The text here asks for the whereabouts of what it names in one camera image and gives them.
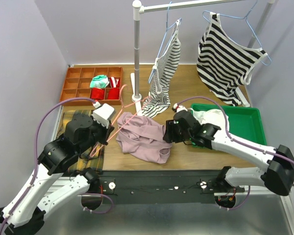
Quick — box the white cloth garment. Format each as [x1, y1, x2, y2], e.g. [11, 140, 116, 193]
[193, 109, 228, 127]

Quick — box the yellow plaid shirt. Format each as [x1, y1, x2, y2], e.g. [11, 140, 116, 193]
[56, 110, 104, 177]

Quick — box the purple cable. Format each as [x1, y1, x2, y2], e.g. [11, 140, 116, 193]
[0, 97, 113, 235]
[174, 96, 294, 212]

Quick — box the orange compartment tray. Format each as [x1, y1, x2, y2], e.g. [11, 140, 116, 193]
[59, 67, 123, 105]

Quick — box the red white striped sock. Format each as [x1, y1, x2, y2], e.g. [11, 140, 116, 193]
[109, 76, 121, 88]

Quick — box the left red sock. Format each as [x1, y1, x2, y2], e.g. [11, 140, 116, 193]
[90, 88, 105, 100]

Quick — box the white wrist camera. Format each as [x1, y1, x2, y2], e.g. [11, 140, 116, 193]
[92, 102, 115, 129]
[172, 103, 188, 113]

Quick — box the pink wire hanger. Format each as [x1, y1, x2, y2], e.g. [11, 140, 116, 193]
[89, 84, 152, 159]

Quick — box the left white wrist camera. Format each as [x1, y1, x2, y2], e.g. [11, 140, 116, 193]
[92, 102, 115, 129]

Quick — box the mauve tank top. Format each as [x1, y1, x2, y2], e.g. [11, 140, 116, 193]
[116, 112, 172, 164]

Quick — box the right blue wire hanger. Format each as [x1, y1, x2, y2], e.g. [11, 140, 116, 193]
[202, 0, 272, 66]

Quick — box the white metal clothes rack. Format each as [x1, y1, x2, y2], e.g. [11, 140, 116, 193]
[130, 0, 276, 116]

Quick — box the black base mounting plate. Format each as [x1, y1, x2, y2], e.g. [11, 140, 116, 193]
[95, 170, 244, 204]

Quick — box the green plastic bin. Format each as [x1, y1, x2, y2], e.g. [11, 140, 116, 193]
[190, 103, 268, 151]

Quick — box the blue wire hanger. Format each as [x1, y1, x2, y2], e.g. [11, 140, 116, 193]
[202, 0, 272, 66]
[148, 2, 182, 85]

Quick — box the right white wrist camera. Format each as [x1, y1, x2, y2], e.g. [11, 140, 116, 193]
[172, 103, 188, 113]

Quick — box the wide striped tank top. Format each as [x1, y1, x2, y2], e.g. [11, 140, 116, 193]
[196, 12, 268, 106]

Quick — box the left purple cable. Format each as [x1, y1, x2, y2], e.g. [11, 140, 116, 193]
[0, 97, 113, 235]

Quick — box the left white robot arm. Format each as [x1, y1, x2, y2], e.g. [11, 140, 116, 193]
[0, 114, 114, 235]

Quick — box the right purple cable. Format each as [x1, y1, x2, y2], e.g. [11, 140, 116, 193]
[174, 96, 294, 212]

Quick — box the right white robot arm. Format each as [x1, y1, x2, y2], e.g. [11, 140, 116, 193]
[163, 109, 294, 196]

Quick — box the right red sock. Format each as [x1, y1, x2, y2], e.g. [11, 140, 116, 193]
[107, 88, 120, 100]

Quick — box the middle blue wire hanger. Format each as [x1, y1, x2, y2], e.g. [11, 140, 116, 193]
[148, 2, 182, 85]

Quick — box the green white sock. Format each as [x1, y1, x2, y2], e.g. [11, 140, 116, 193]
[90, 74, 110, 89]

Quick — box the thin striped tank top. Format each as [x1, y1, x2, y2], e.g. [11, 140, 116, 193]
[142, 18, 182, 118]

